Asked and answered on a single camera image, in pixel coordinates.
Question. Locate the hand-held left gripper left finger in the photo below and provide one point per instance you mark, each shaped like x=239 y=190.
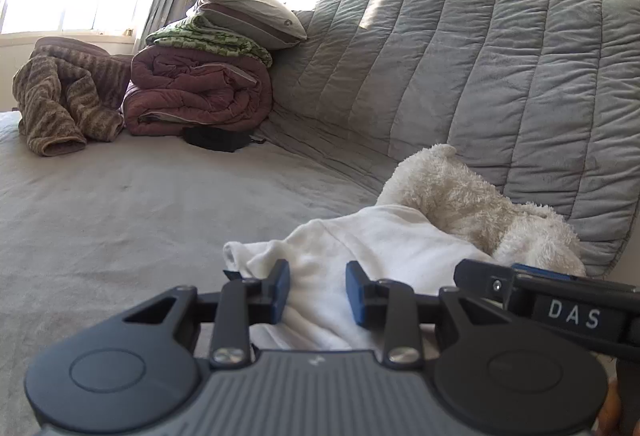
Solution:
x=282 y=288

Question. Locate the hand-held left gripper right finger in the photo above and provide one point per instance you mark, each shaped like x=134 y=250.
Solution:
x=354 y=291

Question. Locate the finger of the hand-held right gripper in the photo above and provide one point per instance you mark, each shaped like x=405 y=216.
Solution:
x=480 y=278
x=542 y=272

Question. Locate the white long-sleeve shirt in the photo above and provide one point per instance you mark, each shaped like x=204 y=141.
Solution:
x=350 y=266

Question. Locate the person's right hand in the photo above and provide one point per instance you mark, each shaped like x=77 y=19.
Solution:
x=607 y=408

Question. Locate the white fluffy fleece garment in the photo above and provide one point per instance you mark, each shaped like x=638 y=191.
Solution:
x=480 y=211

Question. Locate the black cloth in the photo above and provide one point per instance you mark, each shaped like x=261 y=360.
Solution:
x=215 y=139

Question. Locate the grey quilted headboard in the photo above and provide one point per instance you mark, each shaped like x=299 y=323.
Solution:
x=475 y=81

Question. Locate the pink quilted comforter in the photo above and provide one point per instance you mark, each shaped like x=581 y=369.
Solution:
x=195 y=91

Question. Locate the green patterned blanket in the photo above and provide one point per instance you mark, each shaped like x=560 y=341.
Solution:
x=215 y=41

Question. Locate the white pillow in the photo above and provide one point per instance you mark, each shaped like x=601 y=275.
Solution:
x=250 y=14

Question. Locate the brown striped blanket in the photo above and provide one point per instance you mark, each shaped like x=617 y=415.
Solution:
x=60 y=101

